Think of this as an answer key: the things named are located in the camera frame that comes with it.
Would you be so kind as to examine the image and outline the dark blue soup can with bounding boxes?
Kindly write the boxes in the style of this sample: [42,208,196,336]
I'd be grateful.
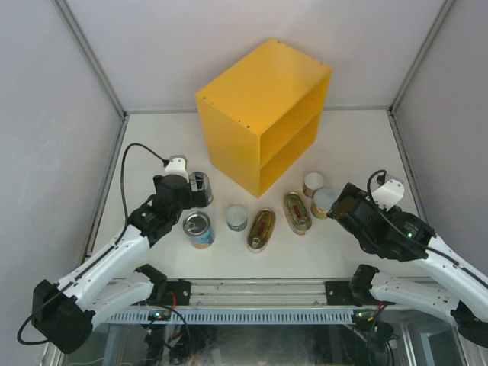
[189,171,214,208]

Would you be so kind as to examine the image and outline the gold oval fish tin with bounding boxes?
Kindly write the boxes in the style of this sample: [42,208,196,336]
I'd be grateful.
[247,208,276,253]
[283,191,312,236]

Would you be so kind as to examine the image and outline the far small can white lid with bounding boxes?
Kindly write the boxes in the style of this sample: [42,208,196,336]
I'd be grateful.
[302,172,325,198]

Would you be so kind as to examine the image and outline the left gold oval fish tin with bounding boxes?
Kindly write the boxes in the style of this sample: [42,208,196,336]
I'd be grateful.
[247,208,276,253]

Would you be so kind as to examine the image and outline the right black camera cable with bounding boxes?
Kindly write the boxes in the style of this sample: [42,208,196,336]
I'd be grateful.
[366,169,397,226]

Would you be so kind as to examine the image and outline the grey slotted cable duct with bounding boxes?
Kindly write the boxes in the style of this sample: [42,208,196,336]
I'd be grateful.
[105,309,374,326]

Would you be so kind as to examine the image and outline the yellow two-shelf cabinet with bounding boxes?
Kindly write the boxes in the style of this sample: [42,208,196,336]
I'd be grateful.
[195,38,332,197]

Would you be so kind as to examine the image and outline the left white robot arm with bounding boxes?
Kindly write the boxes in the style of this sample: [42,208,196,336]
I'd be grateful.
[31,175,194,354]

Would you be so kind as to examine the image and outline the left aluminium corner post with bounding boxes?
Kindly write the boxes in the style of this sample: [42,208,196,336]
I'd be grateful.
[52,0,127,120]

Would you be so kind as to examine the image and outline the aluminium corner post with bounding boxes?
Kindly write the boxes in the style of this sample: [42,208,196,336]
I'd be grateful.
[389,0,458,115]
[52,0,127,120]

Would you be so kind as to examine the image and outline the aluminium front rail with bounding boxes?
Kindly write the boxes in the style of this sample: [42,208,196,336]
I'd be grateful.
[167,278,359,310]

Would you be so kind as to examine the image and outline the small green can white lid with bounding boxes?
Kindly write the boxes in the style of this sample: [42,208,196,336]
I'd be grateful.
[226,205,248,232]

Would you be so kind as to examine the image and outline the near small can white lid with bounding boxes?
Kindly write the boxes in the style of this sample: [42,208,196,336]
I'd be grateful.
[310,188,337,220]

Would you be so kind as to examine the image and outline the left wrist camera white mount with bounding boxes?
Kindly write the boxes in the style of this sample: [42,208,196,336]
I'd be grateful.
[164,155,189,180]

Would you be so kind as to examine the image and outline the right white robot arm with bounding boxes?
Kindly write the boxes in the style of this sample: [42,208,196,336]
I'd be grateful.
[327,183,487,347]

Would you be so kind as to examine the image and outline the right aluminium corner post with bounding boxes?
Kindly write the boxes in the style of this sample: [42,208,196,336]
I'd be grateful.
[389,0,458,115]

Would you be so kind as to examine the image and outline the right gold oval fish tin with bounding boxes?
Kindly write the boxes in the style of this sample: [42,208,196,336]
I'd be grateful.
[283,191,312,236]

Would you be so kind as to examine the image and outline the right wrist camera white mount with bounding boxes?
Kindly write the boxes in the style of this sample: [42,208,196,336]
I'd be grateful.
[372,173,405,211]

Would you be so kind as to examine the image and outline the light blue Progresso soup can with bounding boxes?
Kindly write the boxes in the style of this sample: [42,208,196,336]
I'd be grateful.
[182,211,215,249]

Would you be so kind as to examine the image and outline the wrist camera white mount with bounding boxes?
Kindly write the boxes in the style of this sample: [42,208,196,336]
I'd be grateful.
[164,155,189,180]
[372,173,405,211]

